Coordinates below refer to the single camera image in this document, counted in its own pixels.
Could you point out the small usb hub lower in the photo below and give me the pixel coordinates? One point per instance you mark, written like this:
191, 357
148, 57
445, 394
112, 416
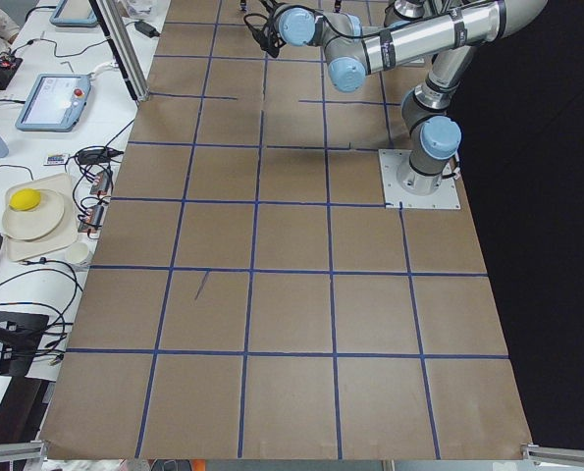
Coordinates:
90, 221

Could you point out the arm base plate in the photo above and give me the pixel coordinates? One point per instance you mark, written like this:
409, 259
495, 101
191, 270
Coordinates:
404, 188

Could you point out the beige plate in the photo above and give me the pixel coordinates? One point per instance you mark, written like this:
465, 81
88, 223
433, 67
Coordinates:
38, 222

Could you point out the yellow ball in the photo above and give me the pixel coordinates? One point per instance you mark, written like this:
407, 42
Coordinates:
25, 199

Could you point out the small usb hub upper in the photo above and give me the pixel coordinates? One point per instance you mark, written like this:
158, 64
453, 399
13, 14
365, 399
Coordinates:
102, 183

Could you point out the small usb hub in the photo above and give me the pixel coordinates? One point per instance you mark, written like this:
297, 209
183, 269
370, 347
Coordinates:
102, 183
90, 221

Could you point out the far teach pendant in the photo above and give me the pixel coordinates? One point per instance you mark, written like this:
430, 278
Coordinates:
73, 13

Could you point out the beige tray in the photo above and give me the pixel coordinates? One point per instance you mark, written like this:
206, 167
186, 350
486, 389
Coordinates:
65, 234

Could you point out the near teach pendant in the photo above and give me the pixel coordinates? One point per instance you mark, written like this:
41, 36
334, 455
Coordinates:
55, 103

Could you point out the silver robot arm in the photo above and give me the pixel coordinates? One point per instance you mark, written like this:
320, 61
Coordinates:
409, 33

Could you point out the white paper cup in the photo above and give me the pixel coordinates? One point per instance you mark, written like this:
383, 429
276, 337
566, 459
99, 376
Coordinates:
79, 255

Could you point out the black camera stand base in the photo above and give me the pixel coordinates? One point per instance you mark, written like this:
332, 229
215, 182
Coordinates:
20, 336

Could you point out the small coloured card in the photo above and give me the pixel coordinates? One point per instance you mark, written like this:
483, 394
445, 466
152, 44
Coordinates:
57, 159

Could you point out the aluminium frame post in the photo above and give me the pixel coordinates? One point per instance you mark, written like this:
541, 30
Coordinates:
115, 32

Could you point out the teach pendant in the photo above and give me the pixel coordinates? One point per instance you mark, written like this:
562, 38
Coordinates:
55, 103
73, 13

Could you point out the black power adapter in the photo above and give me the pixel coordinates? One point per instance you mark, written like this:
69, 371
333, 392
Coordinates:
146, 29

